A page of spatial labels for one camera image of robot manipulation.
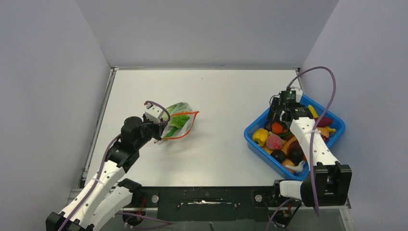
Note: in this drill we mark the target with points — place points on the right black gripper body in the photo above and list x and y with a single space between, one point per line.
274 113

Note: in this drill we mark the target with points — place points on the dark plum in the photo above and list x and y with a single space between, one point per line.
278 155

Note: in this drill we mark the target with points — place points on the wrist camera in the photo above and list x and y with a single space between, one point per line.
292 95
154 113

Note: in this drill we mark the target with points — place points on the orange tangerine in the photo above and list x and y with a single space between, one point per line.
277 128

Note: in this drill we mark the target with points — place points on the blue plastic bin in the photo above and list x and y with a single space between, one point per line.
321 153

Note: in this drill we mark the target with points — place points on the purple sweet potato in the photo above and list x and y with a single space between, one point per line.
325 122

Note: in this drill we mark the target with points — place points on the yellow banana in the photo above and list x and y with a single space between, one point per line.
313 111

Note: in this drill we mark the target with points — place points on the yellow bell pepper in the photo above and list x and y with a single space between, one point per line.
260 136

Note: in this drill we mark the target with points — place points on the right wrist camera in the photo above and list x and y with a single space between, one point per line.
292 95

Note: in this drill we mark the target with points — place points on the clear zip bag orange zipper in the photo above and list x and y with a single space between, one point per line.
192 120

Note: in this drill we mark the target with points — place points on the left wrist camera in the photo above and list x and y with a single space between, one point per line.
154 113

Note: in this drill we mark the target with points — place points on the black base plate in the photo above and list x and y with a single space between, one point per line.
228 203

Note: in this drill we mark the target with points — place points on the pink peach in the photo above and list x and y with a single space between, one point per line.
274 142

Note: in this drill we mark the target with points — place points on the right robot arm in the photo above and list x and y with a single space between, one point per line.
328 181

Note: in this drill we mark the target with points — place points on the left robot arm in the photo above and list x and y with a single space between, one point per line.
108 191

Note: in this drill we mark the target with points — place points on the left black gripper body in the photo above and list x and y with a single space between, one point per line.
151 129

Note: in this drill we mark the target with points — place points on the green lettuce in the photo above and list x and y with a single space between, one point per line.
178 124

